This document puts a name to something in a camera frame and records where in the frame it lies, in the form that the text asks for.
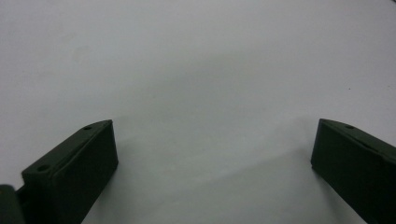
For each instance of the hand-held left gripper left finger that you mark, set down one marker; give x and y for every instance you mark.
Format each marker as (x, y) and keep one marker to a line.
(74, 174)

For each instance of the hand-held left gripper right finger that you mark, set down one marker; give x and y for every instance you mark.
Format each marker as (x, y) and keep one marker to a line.
(355, 168)

